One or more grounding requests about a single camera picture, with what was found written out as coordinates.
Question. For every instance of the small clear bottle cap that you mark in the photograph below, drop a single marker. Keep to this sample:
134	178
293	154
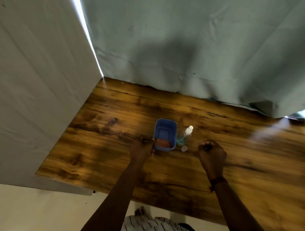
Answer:
184	149

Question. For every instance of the clear bottle with blue liquid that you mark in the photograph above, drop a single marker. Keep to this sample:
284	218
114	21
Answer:
184	136

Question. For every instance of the blue plastic tub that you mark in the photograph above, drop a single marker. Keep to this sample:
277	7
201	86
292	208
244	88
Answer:
165	134

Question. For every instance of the person's right fingers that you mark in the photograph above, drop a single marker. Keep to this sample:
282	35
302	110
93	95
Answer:
206	144

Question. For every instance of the striped clothing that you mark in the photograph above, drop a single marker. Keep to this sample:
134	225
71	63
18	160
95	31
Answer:
152	223

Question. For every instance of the person's foot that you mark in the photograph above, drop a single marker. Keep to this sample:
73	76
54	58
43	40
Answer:
140	211

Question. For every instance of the person's left forearm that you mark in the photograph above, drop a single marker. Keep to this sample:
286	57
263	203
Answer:
114	200

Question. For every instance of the grey-green fabric curtain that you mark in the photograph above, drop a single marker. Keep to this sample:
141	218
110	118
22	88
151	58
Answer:
197	52

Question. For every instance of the orange sponge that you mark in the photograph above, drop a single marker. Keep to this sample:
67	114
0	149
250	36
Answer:
162	143

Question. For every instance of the person's left fingers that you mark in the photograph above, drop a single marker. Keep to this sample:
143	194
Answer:
145	140

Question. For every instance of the person's left hand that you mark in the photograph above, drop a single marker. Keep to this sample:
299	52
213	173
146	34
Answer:
140	150

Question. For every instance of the dark wrist band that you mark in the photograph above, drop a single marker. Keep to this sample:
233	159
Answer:
217	182

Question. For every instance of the person's right hand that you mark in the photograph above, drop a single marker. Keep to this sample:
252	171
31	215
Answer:
212	157

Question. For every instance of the person's right forearm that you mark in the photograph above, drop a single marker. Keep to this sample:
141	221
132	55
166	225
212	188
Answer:
236	207

